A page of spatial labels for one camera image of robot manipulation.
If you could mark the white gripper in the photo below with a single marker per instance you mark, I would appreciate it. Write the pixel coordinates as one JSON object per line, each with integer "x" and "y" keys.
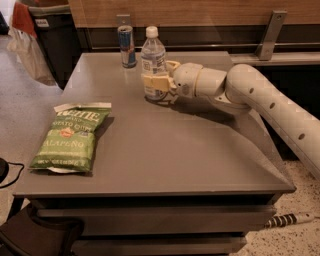
{"x": 185, "y": 79}

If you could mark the clear plastic water bottle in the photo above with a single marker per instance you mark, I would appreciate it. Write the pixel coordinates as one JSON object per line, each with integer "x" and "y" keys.
{"x": 153, "y": 61}

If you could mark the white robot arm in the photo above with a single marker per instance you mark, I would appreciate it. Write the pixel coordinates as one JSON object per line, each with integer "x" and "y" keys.
{"x": 239, "y": 90}

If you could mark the blue silver energy drink can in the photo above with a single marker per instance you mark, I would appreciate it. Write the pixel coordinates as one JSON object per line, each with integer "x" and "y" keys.
{"x": 127, "y": 47}

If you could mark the dark trash bin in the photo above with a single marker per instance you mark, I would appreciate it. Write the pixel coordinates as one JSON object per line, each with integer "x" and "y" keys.
{"x": 56, "y": 36}

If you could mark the green jalapeno chips bag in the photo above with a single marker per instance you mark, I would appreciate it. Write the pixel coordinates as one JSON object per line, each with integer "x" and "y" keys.
{"x": 70, "y": 142}

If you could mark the white plastic bag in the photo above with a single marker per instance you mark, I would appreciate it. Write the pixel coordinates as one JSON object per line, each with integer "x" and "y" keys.
{"x": 30, "y": 56}

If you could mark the grey drawer cabinet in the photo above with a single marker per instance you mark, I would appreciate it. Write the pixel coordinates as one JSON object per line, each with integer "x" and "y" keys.
{"x": 160, "y": 226}

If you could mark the red cloth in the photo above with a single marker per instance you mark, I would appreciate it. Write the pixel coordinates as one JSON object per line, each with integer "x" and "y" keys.
{"x": 22, "y": 20}

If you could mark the black chair seat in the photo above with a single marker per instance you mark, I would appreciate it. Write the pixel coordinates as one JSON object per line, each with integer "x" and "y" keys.
{"x": 26, "y": 234}

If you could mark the metal wall bracket left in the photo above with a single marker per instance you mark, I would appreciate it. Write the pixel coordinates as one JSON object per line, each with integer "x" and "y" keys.
{"x": 123, "y": 19}

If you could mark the metal wall bracket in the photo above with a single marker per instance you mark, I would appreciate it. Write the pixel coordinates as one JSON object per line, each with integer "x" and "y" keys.
{"x": 123, "y": 19}
{"x": 266, "y": 47}

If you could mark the metal wall bracket right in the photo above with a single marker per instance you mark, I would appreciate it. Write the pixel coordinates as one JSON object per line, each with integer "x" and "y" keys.
{"x": 266, "y": 47}

